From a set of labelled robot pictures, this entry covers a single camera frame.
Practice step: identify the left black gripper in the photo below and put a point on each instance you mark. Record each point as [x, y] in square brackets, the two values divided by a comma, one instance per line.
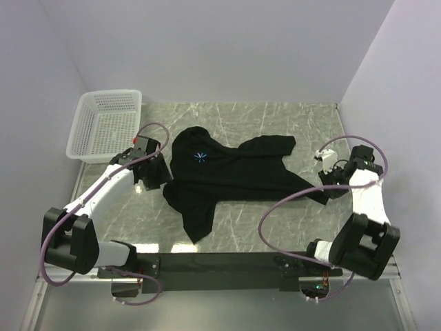
[162, 176]

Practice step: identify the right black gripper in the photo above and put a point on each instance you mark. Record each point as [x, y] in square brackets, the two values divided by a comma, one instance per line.
[325, 178]

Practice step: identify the black t shirt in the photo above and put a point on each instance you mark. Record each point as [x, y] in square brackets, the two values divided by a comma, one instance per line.
[205, 173]

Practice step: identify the white plastic basket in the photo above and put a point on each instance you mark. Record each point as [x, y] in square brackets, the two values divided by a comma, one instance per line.
[104, 124]

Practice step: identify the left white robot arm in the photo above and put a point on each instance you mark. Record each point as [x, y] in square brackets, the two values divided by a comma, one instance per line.
[69, 237]

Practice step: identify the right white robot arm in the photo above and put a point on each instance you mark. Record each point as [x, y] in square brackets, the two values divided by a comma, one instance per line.
[367, 240]

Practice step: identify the black base beam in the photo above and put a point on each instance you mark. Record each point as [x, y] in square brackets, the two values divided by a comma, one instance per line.
[230, 271]

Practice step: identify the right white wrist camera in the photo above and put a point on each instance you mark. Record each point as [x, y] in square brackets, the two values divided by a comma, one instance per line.
[328, 157]

